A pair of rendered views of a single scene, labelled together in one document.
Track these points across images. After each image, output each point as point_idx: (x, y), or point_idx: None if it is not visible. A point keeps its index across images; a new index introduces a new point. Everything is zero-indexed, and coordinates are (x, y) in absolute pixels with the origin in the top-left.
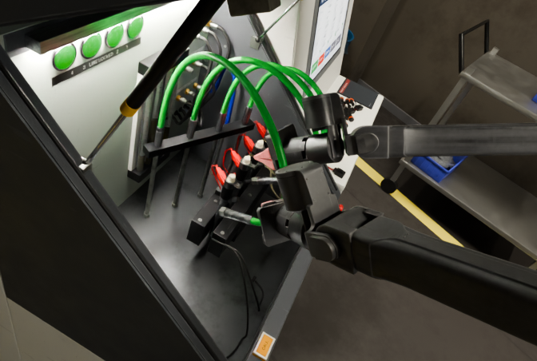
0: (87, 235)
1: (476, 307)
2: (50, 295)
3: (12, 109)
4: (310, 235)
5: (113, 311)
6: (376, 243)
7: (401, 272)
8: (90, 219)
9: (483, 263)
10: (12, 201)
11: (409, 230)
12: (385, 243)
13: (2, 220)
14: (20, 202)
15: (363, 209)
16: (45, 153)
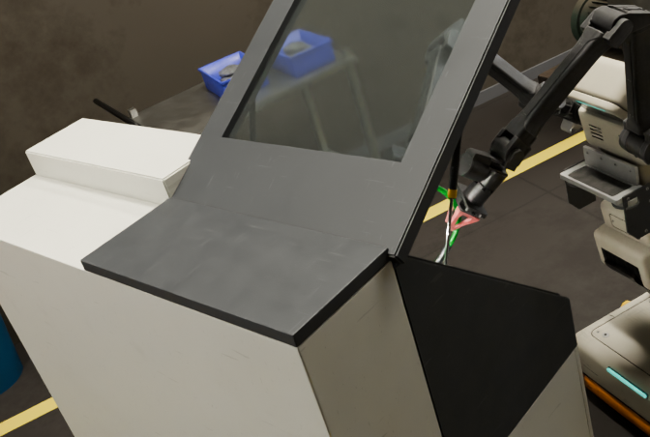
0: (478, 298)
1: (563, 95)
2: (481, 415)
3: (430, 265)
4: (507, 163)
5: (506, 344)
6: (526, 126)
7: (540, 121)
8: (476, 280)
9: (548, 85)
10: (443, 351)
11: (519, 114)
12: (527, 122)
13: (442, 386)
14: (447, 342)
15: (496, 137)
16: (449, 270)
